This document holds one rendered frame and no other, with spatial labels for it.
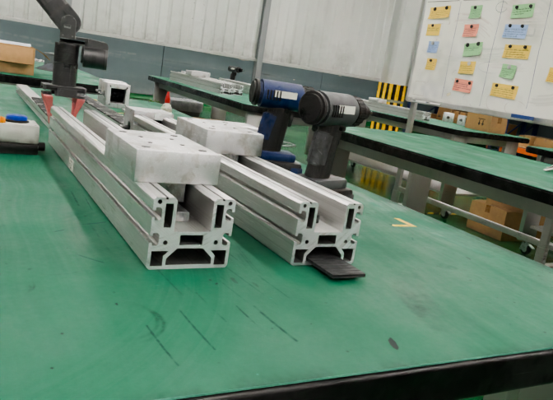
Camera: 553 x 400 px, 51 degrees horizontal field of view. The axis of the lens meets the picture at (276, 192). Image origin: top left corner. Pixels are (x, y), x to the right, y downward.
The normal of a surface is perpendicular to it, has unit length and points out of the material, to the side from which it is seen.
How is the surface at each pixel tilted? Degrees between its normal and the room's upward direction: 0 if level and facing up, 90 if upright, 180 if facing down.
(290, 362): 0
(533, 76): 90
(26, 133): 90
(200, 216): 90
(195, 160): 90
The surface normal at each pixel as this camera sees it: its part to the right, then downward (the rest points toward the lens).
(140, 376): 0.15, -0.97
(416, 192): 0.47, 0.25
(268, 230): -0.87, -0.04
